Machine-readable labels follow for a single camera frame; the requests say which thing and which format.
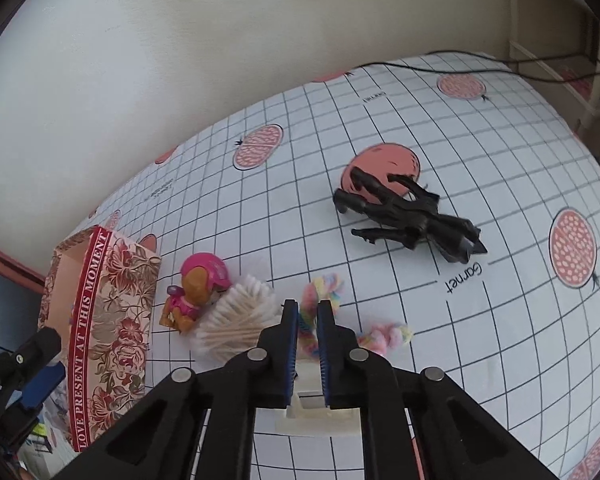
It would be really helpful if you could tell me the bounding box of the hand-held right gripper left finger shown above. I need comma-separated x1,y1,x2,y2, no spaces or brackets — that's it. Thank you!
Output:
77,299,301,480

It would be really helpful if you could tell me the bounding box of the pink floral cardboard box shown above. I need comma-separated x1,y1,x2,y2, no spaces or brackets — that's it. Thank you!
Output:
37,225,162,453

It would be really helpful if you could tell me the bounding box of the desktop with grid-print cloth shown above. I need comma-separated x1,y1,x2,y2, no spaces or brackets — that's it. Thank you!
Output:
72,52,600,480

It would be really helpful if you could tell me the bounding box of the pink toy puppy figure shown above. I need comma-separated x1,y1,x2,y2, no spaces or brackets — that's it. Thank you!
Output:
160,254,231,336

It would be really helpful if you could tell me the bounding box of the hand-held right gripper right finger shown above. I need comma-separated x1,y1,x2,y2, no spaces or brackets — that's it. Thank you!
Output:
316,300,563,480

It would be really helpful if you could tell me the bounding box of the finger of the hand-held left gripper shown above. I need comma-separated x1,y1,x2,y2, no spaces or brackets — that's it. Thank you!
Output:
20,362,65,411

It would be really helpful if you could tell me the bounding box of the bundle of cotton swabs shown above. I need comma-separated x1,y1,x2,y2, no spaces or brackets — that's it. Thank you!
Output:
190,274,286,363

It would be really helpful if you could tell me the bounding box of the small cream toy crate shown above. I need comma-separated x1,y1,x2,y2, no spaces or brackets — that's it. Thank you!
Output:
275,360,362,437

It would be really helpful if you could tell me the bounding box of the dark cabinet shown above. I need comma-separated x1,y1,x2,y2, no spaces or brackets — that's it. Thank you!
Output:
0,240,46,361

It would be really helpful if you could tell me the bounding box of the clear plastic bag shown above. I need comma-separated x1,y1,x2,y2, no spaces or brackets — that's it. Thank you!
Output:
30,385,76,453

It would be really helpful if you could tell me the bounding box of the black cable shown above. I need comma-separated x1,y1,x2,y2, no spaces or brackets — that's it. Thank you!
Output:
350,50,600,83

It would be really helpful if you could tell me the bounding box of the black plastic toy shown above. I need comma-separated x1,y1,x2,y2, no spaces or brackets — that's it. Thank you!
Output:
332,167,488,265

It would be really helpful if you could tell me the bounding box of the pastel braided rope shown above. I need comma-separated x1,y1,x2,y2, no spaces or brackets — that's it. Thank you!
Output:
300,272,413,361

